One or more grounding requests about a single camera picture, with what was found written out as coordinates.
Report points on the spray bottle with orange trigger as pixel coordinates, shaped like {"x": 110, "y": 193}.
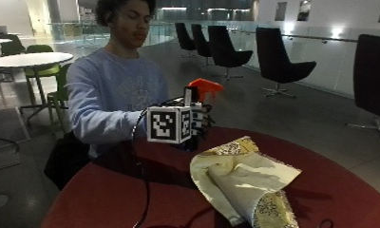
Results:
{"x": 204, "y": 86}

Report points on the white cube with black markers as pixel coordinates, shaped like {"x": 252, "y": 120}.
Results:
{"x": 166, "y": 125}

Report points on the black swivel lounge chair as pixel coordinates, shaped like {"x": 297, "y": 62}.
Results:
{"x": 373, "y": 76}
{"x": 276, "y": 60}
{"x": 182, "y": 36}
{"x": 222, "y": 47}
{"x": 200, "y": 39}

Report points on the yellow gold patterned cloth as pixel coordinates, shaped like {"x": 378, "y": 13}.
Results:
{"x": 240, "y": 180}

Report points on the the person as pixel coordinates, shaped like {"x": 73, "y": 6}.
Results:
{"x": 109, "y": 85}

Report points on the metal handrail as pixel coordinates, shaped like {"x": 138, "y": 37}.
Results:
{"x": 307, "y": 37}

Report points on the green chair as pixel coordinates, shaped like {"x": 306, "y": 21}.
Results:
{"x": 40, "y": 71}
{"x": 61, "y": 91}

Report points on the black seat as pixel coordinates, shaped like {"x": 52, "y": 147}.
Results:
{"x": 65, "y": 161}

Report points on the glass balustrade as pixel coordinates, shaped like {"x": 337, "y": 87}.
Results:
{"x": 80, "y": 33}

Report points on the large round white table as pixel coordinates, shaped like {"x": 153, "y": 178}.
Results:
{"x": 27, "y": 59}

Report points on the dark chair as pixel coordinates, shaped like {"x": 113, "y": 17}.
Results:
{"x": 12, "y": 46}

